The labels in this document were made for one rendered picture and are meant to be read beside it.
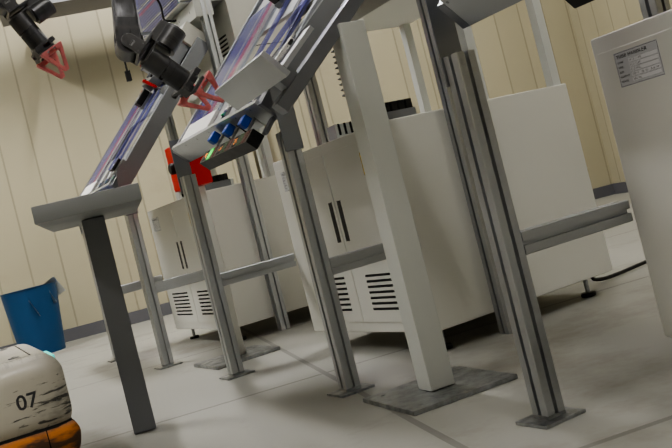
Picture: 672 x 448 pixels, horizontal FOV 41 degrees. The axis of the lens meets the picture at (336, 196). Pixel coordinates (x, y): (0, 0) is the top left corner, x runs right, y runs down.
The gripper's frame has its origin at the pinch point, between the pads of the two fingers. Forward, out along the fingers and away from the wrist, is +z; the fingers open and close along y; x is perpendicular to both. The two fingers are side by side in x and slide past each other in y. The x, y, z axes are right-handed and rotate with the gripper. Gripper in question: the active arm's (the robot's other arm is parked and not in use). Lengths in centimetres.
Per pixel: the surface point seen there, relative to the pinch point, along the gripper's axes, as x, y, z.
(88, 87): -116, 387, 1
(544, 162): -37, -11, 87
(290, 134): 1.6, -14.6, 16.5
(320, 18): -30.9, -10.4, 10.4
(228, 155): 6.1, 9.0, 11.8
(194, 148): -2.9, 45.2, 10.9
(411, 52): -81, 55, 63
